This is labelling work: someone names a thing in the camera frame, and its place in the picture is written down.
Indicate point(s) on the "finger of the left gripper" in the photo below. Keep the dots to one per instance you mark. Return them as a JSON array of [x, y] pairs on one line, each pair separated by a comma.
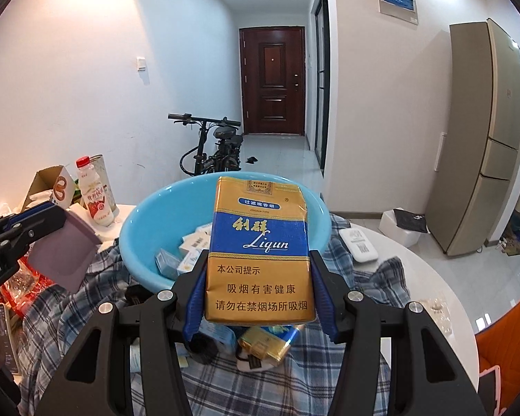
[[42, 216], [19, 240]]

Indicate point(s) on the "Raison cigarette carton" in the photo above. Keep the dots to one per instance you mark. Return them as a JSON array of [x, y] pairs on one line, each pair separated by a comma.
[[167, 264]]

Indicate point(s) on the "yellow blue Liqun cigarette pack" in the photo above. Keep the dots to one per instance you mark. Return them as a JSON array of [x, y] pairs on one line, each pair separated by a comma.
[[258, 269]]

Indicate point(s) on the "red snack bag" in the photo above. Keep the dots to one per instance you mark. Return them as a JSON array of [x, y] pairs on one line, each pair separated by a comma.
[[24, 287]]

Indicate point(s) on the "cardboard pretzel box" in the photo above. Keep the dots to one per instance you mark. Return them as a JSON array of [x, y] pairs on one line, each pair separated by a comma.
[[52, 184]]

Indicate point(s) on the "white tissue packet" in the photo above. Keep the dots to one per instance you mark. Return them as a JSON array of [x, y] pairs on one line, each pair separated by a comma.
[[438, 309]]

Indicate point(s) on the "orange chair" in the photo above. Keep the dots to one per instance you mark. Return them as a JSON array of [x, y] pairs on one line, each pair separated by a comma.
[[499, 345]]

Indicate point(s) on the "red cap drink bottle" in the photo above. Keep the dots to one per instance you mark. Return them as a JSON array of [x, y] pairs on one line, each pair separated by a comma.
[[93, 192]]

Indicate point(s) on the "blue plastic basin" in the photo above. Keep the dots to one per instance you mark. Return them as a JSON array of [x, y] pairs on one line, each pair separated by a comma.
[[164, 217]]

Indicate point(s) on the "gold wrapped cigarette pack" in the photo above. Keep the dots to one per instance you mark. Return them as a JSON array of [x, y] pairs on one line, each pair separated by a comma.
[[270, 343]]

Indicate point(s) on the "white tall carton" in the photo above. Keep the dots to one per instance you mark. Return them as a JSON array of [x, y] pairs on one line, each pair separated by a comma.
[[100, 167]]

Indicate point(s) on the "blue plaid shirt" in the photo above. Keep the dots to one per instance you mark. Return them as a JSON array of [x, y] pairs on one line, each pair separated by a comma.
[[303, 384]]

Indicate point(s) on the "white mobile router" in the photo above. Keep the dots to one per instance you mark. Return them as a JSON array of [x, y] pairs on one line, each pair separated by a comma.
[[358, 245]]

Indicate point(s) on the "white foam box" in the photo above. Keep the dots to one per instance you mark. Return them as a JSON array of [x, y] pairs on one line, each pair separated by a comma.
[[403, 226]]

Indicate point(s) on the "black folding bicycle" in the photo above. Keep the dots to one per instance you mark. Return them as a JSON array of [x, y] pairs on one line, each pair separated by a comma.
[[218, 148]]

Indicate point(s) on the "beige refrigerator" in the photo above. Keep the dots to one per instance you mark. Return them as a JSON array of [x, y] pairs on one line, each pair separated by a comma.
[[480, 149]]

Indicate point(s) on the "dark red entrance door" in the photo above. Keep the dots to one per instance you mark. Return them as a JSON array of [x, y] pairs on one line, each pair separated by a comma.
[[272, 64]]

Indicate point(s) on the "black framed glass door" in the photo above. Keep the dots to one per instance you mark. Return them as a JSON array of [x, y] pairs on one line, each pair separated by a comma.
[[322, 81]]

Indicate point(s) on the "white wall switch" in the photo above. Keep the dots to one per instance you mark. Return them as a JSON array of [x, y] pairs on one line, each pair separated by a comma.
[[141, 64]]

